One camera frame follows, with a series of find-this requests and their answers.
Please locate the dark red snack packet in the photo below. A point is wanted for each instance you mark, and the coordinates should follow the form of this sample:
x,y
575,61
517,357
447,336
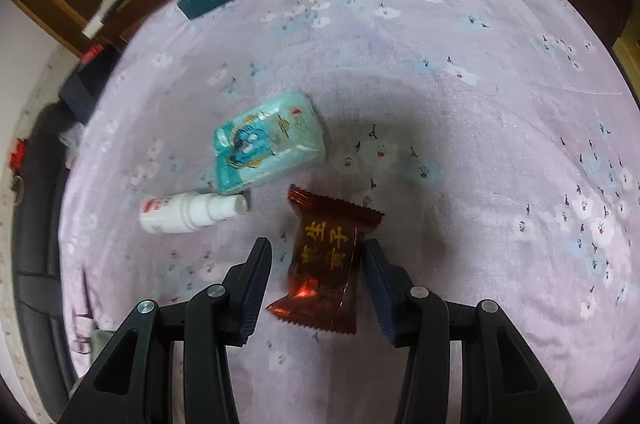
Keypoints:
x,y
326,257

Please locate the black sofa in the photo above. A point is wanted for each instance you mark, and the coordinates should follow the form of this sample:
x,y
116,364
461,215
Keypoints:
x,y
36,260

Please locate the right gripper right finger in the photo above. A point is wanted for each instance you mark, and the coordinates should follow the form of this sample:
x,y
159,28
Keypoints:
x,y
502,380

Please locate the purple floral tablecloth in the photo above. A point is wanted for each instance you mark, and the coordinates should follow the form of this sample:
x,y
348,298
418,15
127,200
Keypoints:
x,y
497,137

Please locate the white spray bottle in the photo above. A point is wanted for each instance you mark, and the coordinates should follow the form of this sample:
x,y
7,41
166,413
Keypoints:
x,y
189,211

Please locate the teal wet wipes pack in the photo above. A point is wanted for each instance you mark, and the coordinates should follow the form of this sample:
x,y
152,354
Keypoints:
x,y
265,143

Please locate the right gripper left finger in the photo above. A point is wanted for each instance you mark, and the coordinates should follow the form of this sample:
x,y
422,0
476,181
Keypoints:
x,y
130,381

